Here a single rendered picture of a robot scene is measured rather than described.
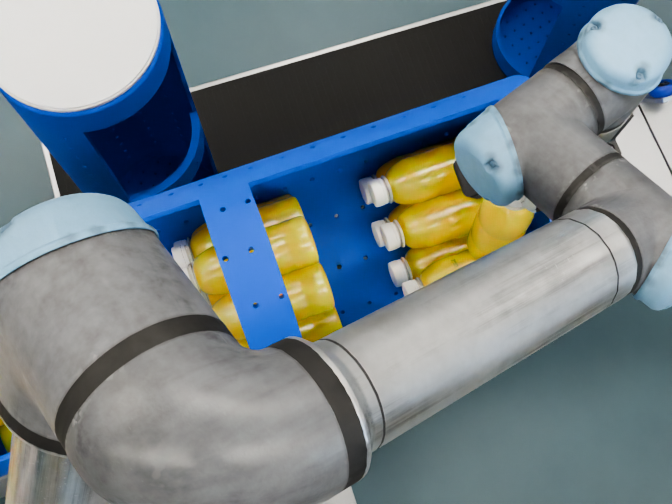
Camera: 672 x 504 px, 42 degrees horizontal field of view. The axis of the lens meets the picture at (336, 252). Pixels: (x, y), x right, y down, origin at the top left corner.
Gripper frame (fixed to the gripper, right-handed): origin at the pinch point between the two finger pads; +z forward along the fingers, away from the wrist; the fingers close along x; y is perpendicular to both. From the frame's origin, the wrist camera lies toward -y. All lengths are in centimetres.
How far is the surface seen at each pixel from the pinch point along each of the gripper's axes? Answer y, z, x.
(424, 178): -6.8, 14.2, 9.2
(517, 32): 53, 111, 67
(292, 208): -25.1, 14.0, 11.1
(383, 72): 16, 112, 69
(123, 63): -41, 23, 44
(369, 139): -13.4, 5.9, 14.0
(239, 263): -34.1, 2.9, 3.3
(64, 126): -53, 28, 40
